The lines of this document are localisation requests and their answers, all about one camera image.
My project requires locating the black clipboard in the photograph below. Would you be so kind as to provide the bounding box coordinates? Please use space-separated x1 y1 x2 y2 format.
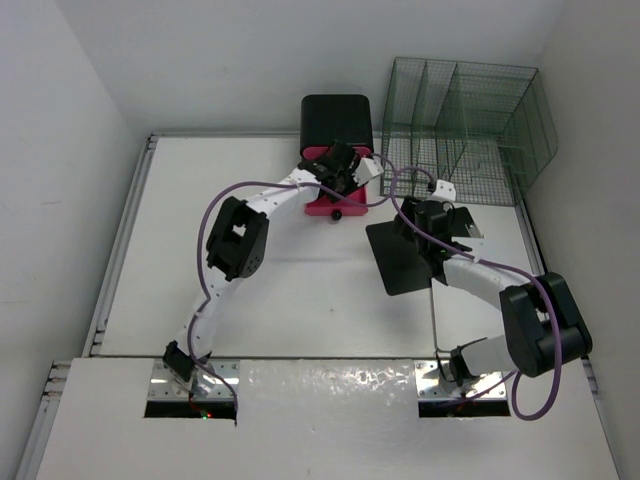
365 219 480 296

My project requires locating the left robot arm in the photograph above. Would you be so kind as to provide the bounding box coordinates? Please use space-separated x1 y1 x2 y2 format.
162 141 382 386

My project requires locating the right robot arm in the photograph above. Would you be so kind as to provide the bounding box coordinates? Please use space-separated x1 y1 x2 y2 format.
394 196 593 387

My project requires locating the black drawer cabinet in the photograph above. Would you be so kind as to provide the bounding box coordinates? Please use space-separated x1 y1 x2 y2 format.
299 94 374 154

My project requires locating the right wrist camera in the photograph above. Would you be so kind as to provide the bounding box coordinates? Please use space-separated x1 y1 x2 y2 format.
429 179 457 203

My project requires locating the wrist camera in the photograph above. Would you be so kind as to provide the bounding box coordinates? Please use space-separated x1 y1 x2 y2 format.
352 157 384 187
429 179 457 203

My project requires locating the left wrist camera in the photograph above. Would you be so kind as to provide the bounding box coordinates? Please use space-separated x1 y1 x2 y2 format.
352 157 384 187

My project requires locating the green wire mesh organizer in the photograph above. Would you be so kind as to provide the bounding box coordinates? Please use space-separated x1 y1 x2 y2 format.
381 57 558 206

